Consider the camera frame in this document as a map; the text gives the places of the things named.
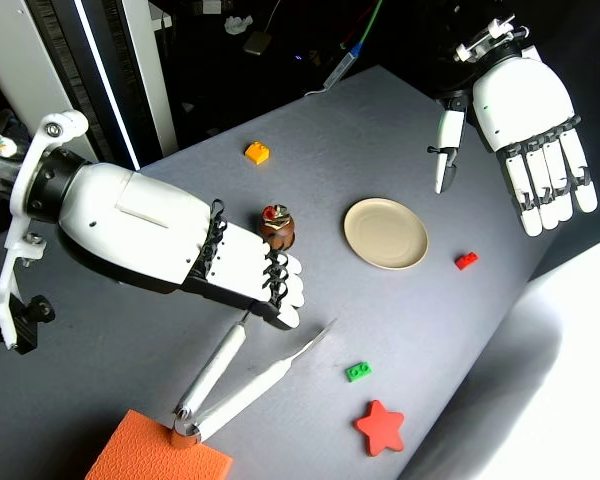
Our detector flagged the grey table cloth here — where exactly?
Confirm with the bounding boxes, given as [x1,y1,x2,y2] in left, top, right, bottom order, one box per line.
[0,64,574,480]

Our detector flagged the yellow toy brick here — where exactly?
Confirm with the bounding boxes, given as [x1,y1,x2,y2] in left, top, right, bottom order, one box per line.
[244,141,272,165]

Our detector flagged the beige round plate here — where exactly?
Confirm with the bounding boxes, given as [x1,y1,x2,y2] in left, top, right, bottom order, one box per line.
[343,197,430,271]

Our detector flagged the white power adapter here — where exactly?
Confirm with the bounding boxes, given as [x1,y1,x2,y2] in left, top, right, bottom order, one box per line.
[322,47,364,91]

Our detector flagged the white backdrop sheet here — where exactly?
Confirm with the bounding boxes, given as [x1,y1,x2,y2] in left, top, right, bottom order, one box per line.
[397,229,600,480]

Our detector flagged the crumpled white paper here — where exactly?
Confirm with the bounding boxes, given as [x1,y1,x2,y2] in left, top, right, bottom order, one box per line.
[223,14,255,35]

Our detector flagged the metal tongs with white-wrapped handles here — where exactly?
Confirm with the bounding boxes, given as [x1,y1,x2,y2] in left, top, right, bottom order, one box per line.
[169,318,338,450]

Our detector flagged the chocolate cupcake with cherry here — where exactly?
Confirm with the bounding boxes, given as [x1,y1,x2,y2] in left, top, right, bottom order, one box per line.
[257,203,297,250]

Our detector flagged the red star block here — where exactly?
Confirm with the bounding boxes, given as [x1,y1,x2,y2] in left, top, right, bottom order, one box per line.
[353,399,406,458]

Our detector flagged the green toy brick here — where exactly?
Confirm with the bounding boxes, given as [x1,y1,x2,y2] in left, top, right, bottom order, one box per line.
[344,361,373,384]

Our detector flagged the grey square box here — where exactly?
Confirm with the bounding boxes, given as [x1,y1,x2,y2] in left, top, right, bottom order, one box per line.
[242,30,273,56]

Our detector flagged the orange foam block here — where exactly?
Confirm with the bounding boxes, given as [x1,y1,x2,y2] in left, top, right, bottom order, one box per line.
[83,408,234,480]

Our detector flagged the white equipment column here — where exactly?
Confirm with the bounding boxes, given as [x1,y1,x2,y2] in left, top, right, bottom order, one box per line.
[0,0,180,172]

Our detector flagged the green cable with blue plug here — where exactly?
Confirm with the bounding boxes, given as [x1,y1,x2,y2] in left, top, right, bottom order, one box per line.
[347,0,385,54]

